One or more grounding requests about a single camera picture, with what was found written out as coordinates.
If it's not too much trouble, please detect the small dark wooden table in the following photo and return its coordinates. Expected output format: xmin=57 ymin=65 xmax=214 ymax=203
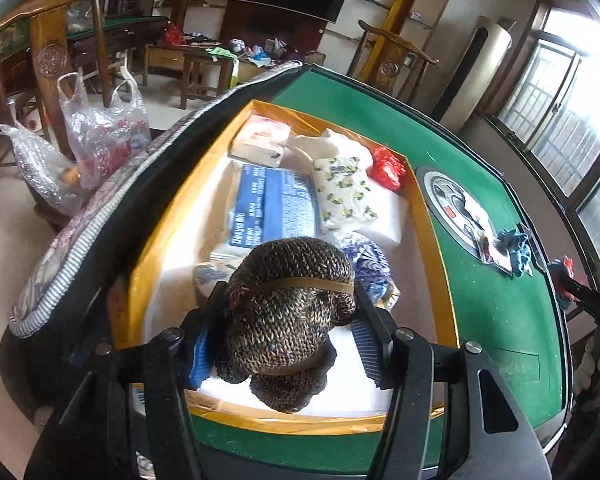
xmin=180 ymin=47 xmax=241 ymax=111

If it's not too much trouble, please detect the lemon print tissue packet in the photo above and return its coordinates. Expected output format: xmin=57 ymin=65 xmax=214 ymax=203
xmin=311 ymin=156 xmax=379 ymax=233

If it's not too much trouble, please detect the crumpled clear plastic bag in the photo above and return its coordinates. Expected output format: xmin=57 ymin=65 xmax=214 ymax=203
xmin=0 ymin=124 xmax=83 ymax=216

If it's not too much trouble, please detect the pink tissue packet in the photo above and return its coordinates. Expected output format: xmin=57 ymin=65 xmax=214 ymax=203
xmin=229 ymin=114 xmax=292 ymax=168

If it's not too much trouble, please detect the blue flat packet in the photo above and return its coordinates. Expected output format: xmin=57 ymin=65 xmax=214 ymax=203
xmin=227 ymin=162 xmax=321 ymax=251

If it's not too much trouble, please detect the yellow wooden pillar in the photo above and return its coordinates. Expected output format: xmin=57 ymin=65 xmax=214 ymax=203
xmin=357 ymin=0 xmax=433 ymax=83

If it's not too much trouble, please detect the low wooden cabinet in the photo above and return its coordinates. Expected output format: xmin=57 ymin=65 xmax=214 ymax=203
xmin=145 ymin=42 xmax=326 ymax=86

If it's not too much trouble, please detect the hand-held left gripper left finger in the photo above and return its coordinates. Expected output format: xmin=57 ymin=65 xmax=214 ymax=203
xmin=25 ymin=282 xmax=231 ymax=480

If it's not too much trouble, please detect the blue white patterned cloth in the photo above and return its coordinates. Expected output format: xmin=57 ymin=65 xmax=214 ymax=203
xmin=337 ymin=232 xmax=401 ymax=311

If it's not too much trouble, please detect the patterned quilted cushion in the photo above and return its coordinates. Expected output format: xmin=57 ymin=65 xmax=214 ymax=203
xmin=7 ymin=60 xmax=303 ymax=338

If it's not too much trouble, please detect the light green cloth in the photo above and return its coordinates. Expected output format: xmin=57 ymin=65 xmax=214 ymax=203
xmin=207 ymin=47 xmax=241 ymax=86

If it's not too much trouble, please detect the white blue striped packet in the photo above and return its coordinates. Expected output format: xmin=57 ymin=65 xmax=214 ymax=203
xmin=192 ymin=255 xmax=241 ymax=306

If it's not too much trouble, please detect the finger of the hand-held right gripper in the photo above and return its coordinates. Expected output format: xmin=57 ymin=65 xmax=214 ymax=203
xmin=560 ymin=277 xmax=600 ymax=322

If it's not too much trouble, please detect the clear plastic bag red print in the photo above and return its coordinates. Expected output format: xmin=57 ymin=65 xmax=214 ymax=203
xmin=57 ymin=72 xmax=151 ymax=191

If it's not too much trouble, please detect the brown knitted hat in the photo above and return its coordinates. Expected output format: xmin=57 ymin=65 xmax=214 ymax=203
xmin=215 ymin=235 xmax=358 ymax=413

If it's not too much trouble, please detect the white standing air conditioner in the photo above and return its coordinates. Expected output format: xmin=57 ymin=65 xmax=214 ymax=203
xmin=432 ymin=16 xmax=512 ymax=133

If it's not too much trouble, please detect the blue and red cloth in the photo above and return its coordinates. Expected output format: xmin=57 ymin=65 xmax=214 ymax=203
xmin=547 ymin=256 xmax=576 ymax=303

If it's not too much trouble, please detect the carved wooden chair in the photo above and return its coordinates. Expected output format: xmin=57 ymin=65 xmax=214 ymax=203
xmin=347 ymin=20 xmax=440 ymax=91
xmin=0 ymin=0 xmax=112 ymax=181

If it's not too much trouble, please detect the small colourful packet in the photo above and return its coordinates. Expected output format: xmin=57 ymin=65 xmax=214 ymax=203
xmin=475 ymin=215 xmax=516 ymax=276

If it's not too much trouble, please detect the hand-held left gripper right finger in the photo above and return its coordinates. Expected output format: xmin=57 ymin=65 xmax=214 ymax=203
xmin=350 ymin=280 xmax=556 ymax=480

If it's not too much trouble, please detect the dark green-topped game table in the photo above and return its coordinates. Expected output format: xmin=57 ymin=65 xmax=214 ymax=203
xmin=65 ymin=15 xmax=171 ymax=96

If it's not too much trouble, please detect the white box with yellow edge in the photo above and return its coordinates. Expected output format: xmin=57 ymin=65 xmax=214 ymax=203
xmin=127 ymin=100 xmax=458 ymax=433

